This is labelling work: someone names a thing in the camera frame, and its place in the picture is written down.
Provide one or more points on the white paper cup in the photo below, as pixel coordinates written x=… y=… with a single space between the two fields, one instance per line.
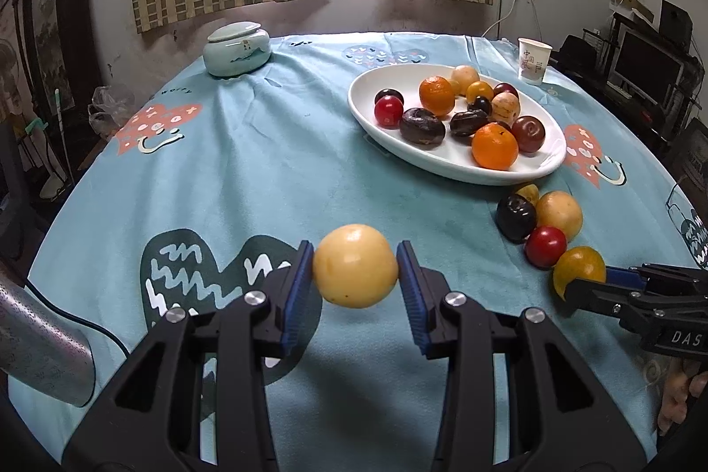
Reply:
x=534 y=63

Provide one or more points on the pale green lidded ceramic jar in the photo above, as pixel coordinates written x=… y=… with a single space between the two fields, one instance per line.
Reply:
x=238 y=54

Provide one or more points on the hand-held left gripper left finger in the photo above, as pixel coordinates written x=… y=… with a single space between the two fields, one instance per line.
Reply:
x=296 y=300

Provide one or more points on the green-yellow plum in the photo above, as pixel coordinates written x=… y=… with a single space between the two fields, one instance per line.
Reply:
x=578 y=267

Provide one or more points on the dark purple plum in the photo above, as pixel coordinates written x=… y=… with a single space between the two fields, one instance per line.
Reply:
x=515 y=219
x=388 y=93
x=480 y=105
x=468 y=122

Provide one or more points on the pale yellow plum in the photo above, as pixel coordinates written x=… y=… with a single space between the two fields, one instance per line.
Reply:
x=464 y=76

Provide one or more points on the large pale yellow fruit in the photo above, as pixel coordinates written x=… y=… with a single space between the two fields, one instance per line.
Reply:
x=355 y=264

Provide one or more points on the black speaker box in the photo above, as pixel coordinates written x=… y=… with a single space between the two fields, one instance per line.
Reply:
x=676 y=21

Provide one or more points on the small yellow plum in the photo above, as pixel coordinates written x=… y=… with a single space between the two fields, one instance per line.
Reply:
x=525 y=193
x=479 y=91

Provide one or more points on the black computer desk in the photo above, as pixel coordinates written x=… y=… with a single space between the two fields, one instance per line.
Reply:
x=608 y=101

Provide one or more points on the white oval plate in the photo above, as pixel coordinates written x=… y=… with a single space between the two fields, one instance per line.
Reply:
x=442 y=161

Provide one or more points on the black computer monitor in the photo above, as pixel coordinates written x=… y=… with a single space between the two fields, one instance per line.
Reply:
x=647 y=65

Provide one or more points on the light blue printed tablecloth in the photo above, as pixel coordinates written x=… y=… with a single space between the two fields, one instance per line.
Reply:
x=249 y=162

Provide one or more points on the grey metal pipe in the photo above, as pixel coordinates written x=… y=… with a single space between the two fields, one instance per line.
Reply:
x=38 y=339

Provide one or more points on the large yellow-brown fruit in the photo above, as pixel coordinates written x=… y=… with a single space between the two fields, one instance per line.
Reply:
x=560 y=215

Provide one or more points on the dark brown round fruit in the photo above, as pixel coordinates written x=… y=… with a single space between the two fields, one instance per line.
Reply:
x=423 y=126

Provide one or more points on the black ribbed appliance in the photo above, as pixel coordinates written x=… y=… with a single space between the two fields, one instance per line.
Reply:
x=694 y=151

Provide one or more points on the person's right hand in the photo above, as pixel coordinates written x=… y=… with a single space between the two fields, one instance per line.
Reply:
x=677 y=394

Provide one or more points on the bright red plum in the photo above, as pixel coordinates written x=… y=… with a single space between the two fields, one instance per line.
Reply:
x=546 y=246
x=388 y=112

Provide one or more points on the orange mandarin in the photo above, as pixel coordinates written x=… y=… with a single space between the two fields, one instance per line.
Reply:
x=495 y=146
x=437 y=95

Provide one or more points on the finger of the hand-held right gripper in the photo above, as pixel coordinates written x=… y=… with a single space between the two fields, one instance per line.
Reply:
x=625 y=274
x=603 y=300

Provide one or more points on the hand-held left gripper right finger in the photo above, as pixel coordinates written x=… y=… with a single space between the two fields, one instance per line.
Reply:
x=412 y=306

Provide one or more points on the tan striped round fruit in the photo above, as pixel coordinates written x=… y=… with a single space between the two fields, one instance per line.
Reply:
x=505 y=107

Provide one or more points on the dark red plum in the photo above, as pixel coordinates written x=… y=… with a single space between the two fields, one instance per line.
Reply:
x=506 y=89
x=528 y=133

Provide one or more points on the clear plastic bag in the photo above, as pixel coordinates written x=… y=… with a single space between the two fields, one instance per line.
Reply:
x=110 y=110

